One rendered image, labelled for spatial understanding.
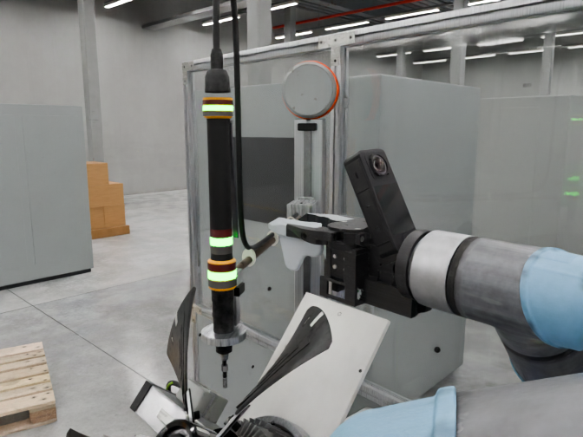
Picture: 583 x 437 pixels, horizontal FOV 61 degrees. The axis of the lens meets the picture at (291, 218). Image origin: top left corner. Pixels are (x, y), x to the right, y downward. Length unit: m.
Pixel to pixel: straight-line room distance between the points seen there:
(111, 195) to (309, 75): 7.73
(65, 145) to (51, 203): 0.70
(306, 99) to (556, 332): 1.09
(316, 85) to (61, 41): 12.64
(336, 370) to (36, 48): 12.87
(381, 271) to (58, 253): 6.16
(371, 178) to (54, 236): 6.12
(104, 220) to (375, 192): 8.55
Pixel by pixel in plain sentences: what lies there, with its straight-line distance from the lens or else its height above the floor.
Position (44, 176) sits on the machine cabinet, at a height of 1.24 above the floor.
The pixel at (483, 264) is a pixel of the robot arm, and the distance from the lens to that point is 0.45.
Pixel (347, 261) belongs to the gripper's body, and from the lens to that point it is 0.53.
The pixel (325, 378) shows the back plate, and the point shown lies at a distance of 1.16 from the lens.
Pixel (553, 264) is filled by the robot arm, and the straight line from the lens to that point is 0.44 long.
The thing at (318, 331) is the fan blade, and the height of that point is 1.43.
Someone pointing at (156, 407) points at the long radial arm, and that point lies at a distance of 1.32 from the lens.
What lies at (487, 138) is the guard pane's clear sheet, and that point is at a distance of 1.27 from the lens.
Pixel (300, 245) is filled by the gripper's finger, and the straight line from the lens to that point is 0.58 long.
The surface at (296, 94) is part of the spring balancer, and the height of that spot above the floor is 1.87.
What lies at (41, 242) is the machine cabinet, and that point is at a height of 0.48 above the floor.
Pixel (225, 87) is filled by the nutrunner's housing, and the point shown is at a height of 1.83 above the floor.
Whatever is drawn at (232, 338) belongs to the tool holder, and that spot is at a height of 1.46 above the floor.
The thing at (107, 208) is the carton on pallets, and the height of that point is 0.46.
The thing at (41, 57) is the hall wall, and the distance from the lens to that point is 13.64.
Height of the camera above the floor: 1.77
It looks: 10 degrees down
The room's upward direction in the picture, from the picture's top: straight up
